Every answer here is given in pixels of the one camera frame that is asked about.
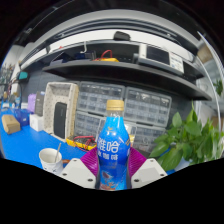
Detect black rectangular device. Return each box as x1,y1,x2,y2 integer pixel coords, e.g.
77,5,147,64
53,101,68,140

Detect white perforated tray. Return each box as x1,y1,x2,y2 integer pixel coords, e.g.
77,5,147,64
43,81,80,143

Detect dark grey box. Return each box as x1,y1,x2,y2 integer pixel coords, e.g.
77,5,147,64
34,90,46,117

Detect small brown cardboard box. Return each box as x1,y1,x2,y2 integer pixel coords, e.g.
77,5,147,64
0,114,22,135

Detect white metal shelf unit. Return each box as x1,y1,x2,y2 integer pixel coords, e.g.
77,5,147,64
195,31,224,134

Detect yellow meter with red cable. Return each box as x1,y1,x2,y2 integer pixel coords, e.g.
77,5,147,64
92,49,120,63

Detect purple bag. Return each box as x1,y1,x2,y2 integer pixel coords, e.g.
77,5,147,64
27,93,38,114

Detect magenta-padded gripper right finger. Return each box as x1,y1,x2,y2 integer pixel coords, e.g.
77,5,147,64
127,146,168,190

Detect white oscilloscope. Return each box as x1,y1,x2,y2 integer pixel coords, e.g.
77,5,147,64
137,43,185,76

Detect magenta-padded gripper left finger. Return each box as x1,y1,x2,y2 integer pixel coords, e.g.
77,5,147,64
59,146,100,190

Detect small grey drawer cabinet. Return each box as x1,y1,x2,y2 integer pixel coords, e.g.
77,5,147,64
133,123,167,154
73,110,104,139

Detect green potted plant, white pot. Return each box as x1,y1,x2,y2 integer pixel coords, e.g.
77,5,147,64
148,101,224,173

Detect blue drink bottle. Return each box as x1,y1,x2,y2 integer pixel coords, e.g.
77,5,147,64
96,99,132,192

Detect white mug with orange handle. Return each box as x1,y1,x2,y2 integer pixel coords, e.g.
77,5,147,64
38,147,72,176

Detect small black rounded object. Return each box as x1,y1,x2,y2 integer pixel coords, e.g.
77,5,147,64
113,30,132,42

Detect small white box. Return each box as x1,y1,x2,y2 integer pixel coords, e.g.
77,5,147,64
29,113,45,132

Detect blue box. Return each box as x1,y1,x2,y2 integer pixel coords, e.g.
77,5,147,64
13,108,32,128

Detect black workbench shelf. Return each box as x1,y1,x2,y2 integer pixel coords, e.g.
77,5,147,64
41,39,213,101

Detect spoon in mug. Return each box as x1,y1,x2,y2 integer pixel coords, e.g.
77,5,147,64
54,142,63,163

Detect large grey drawer cabinet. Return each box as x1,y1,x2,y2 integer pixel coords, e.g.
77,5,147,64
123,86,173,128
77,80,127,117

